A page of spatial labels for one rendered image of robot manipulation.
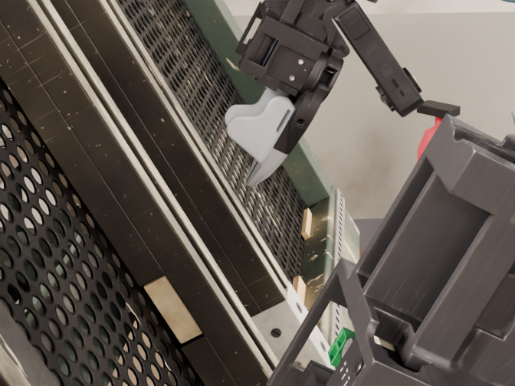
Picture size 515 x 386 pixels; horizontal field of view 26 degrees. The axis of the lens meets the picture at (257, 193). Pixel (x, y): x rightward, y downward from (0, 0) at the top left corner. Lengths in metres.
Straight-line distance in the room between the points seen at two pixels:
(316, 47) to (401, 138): 3.22
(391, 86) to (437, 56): 3.13
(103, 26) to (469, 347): 1.09
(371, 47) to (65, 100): 0.35
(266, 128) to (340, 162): 3.18
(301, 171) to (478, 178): 1.87
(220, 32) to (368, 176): 2.16
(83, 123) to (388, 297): 0.86
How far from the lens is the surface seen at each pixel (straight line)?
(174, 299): 1.23
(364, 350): 0.31
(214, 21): 2.10
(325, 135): 4.12
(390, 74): 0.99
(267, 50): 0.97
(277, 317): 1.47
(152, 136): 1.40
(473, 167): 0.30
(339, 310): 1.77
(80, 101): 1.16
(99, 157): 1.18
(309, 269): 1.89
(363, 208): 4.24
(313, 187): 2.17
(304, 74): 0.97
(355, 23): 0.98
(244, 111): 1.03
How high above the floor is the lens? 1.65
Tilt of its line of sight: 20 degrees down
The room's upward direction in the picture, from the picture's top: straight up
